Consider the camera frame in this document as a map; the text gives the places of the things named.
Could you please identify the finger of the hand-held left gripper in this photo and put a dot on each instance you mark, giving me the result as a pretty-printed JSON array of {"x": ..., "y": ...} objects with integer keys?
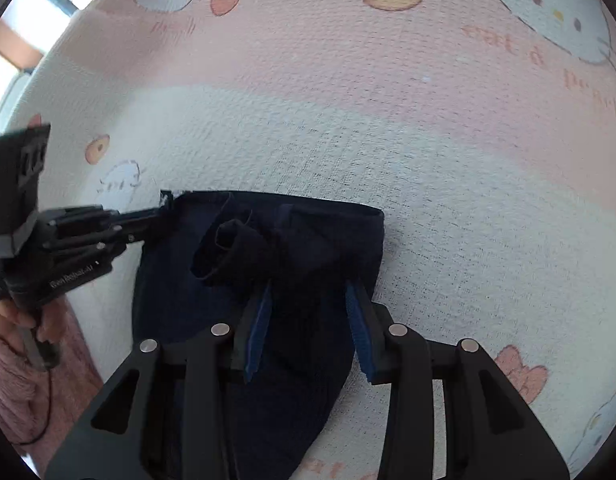
[{"x": 138, "y": 220}]

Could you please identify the person's left forearm pink sleeve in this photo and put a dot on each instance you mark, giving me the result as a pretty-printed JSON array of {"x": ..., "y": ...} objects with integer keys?
[{"x": 18, "y": 400}]

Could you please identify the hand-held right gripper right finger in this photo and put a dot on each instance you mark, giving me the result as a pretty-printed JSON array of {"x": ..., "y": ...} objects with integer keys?
[{"x": 360, "y": 330}]

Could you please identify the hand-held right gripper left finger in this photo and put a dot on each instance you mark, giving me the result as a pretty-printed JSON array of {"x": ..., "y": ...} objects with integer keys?
[{"x": 258, "y": 330}]

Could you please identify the pink cat printed blanket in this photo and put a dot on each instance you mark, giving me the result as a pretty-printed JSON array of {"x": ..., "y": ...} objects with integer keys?
[{"x": 387, "y": 135}]

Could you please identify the navy shorts with white stripes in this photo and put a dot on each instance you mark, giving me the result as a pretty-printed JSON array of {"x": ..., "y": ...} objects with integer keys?
[{"x": 308, "y": 240}]

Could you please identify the person's left hand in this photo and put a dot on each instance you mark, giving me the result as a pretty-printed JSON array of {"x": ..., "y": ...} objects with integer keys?
[{"x": 3, "y": 321}]

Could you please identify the brown wooden furniture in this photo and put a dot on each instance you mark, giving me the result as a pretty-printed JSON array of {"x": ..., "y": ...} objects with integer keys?
[{"x": 15, "y": 47}]

